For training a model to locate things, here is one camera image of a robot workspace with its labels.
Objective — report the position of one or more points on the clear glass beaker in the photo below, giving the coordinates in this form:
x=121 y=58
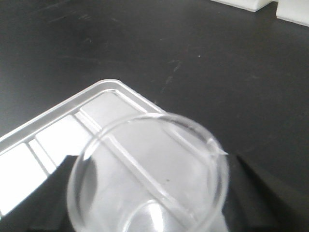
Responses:
x=150 y=173

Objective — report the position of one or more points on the white plastic bin right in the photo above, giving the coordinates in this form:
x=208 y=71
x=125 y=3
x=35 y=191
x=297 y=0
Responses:
x=295 y=11

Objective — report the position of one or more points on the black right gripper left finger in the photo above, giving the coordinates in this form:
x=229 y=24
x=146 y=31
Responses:
x=45 y=209

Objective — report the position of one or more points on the silver metal tray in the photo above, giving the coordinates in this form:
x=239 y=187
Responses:
x=31 y=152

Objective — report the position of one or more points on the white plastic bin middle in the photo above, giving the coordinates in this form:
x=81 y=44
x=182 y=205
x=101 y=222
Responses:
x=249 y=5

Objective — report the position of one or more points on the white plastic bin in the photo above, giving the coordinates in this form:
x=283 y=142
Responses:
x=295 y=11
x=249 y=5

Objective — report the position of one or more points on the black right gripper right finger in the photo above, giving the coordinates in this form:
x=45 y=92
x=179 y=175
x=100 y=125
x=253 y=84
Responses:
x=259 y=202

